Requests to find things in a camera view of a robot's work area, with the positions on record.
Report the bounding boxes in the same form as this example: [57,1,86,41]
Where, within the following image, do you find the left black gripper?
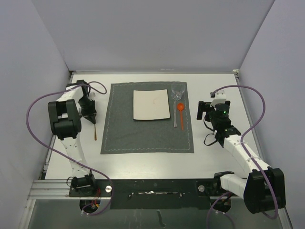
[78,96,97,124]

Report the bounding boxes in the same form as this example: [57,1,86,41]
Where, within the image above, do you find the orange plastic spoon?
[177,103,184,130]

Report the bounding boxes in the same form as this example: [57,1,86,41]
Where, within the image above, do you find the clear plastic cup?
[171,82,186,101]

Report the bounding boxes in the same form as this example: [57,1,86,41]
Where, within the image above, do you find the silver table knife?
[173,100,177,128]

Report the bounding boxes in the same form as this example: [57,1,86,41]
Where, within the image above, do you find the grey cloth placemat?
[101,82,194,154]

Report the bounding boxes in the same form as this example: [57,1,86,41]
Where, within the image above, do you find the white square plate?
[133,89,170,121]

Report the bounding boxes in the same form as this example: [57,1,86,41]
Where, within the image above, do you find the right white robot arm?
[196,101,286,214]

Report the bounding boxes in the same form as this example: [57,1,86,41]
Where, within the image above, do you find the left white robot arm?
[48,80,97,196]

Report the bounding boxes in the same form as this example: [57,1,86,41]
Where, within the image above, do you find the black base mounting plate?
[69,179,225,210]

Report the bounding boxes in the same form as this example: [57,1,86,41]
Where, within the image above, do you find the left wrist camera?
[89,92,96,99]

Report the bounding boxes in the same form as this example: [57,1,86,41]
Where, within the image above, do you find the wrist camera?
[210,90,226,107]
[89,92,96,99]

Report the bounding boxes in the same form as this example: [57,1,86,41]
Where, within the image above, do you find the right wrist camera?
[210,90,226,107]

